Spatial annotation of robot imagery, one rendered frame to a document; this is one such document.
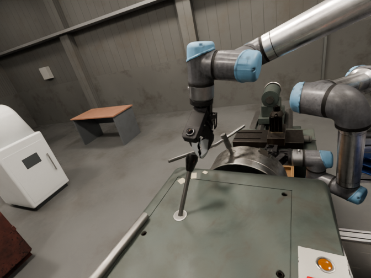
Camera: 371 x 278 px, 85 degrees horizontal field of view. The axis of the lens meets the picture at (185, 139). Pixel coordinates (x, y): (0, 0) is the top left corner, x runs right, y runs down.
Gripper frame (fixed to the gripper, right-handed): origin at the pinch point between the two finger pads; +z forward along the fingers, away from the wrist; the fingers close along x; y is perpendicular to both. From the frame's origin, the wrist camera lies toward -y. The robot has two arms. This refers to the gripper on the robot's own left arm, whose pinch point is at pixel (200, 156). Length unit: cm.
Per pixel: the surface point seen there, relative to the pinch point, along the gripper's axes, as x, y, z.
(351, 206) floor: -97, 123, 115
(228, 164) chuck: -8.6, 5.9, 5.5
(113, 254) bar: 6.6, -37.0, 3.6
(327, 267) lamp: -33.8, -25.7, -1.8
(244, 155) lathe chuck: -13.0, 11.2, 4.1
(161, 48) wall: 254, 398, 12
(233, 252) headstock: -17.9, -27.7, 1.4
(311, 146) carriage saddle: -44, 71, 30
